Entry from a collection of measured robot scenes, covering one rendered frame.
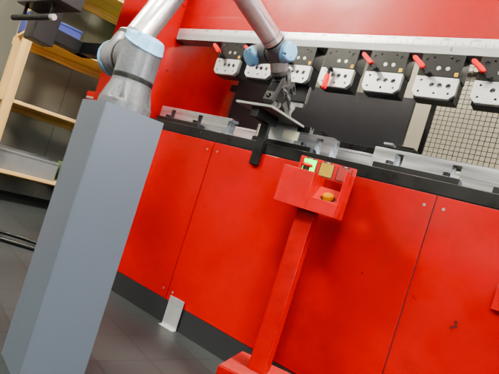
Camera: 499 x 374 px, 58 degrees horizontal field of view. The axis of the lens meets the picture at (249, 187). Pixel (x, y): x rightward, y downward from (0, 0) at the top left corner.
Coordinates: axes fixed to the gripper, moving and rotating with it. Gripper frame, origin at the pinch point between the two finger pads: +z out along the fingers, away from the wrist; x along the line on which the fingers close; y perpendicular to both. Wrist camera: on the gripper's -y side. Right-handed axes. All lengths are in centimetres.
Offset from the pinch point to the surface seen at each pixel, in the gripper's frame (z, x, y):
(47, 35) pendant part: -36, 138, -19
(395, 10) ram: -37, -35, 34
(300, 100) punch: -4.5, -3.2, 10.5
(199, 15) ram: -34, 72, 32
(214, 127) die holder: 9.1, 38.1, -3.7
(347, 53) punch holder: -22.8, -20.5, 21.9
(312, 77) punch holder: -12.5, -5.2, 17.9
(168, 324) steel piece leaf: 69, 18, -72
